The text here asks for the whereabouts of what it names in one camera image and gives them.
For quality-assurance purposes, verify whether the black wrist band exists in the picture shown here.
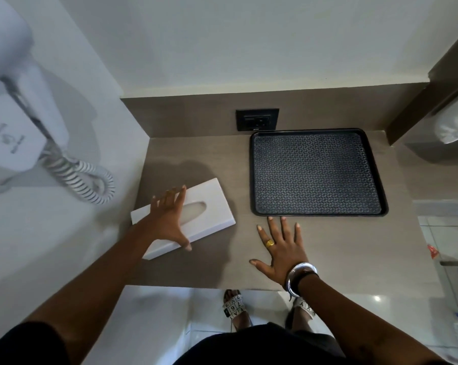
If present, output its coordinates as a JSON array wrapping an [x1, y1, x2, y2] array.
[[292, 270, 320, 298]]

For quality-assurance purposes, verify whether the glass panel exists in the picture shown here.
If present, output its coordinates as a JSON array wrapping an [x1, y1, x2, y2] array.
[[412, 200, 458, 316]]

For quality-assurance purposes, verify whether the black wall outlet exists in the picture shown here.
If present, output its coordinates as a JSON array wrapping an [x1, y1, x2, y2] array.
[[236, 108, 280, 131]]

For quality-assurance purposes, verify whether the white coiled cord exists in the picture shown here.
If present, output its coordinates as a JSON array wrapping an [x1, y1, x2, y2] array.
[[38, 142, 116, 205]]

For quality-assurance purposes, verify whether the white hair dryer wall holder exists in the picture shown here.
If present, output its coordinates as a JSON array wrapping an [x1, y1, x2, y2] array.
[[0, 75, 70, 195]]

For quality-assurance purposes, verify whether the person's left forearm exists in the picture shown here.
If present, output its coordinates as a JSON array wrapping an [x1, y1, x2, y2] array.
[[22, 218, 165, 331]]

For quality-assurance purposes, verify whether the person's right hand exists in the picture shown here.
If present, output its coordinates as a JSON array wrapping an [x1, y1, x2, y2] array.
[[249, 216, 306, 292]]

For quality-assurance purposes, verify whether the black garment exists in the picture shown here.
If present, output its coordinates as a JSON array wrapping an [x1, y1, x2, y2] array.
[[0, 321, 455, 365]]

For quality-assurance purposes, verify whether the white hair dryer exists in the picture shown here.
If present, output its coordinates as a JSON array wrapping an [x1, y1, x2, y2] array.
[[0, 0, 36, 93]]

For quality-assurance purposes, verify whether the person's right forearm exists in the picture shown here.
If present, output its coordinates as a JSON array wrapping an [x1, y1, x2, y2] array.
[[298, 273, 448, 365]]

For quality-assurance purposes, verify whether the person's left hand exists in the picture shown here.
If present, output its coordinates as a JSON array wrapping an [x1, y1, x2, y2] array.
[[147, 185, 192, 251]]

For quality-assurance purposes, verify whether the black textured tray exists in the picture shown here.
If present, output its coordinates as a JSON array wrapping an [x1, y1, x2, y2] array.
[[250, 127, 389, 217]]

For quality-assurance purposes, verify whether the white patterned sandal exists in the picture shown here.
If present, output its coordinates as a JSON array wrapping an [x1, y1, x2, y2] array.
[[286, 296, 315, 328], [222, 289, 249, 333]]

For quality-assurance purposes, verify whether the white tissue box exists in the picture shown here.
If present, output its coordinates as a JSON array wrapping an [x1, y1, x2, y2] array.
[[130, 178, 236, 261]]

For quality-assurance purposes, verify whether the silver bracelet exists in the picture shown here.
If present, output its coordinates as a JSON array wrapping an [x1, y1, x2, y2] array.
[[284, 262, 317, 293]]

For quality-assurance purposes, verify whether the white folded towel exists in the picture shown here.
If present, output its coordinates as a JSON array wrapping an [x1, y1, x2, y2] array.
[[434, 105, 458, 145]]

